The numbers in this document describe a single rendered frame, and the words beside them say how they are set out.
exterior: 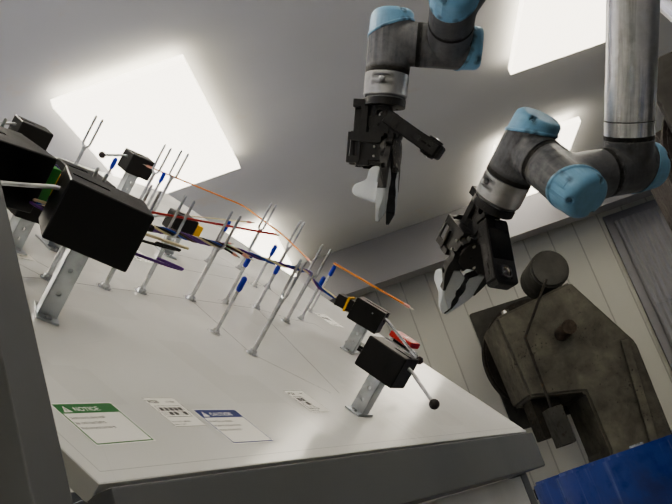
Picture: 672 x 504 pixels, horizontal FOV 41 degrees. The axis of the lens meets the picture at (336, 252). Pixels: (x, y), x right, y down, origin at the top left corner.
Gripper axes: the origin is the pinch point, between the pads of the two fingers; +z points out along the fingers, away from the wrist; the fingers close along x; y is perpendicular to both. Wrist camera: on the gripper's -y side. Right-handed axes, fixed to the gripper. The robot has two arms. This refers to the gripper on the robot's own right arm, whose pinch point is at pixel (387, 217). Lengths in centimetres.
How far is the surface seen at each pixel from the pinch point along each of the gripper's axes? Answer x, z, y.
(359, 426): 38.7, 28.5, -6.8
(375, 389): 33.7, 24.4, -7.4
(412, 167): -446, -58, 79
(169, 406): 70, 23, 5
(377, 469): 48, 31, -11
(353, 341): -0.9, 21.7, 4.3
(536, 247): -623, -16, 0
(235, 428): 65, 25, 0
